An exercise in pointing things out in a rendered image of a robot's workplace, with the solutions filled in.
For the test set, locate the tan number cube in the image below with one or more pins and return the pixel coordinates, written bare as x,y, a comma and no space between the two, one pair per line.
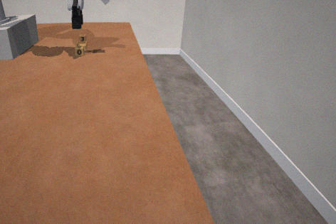
79,51
82,37

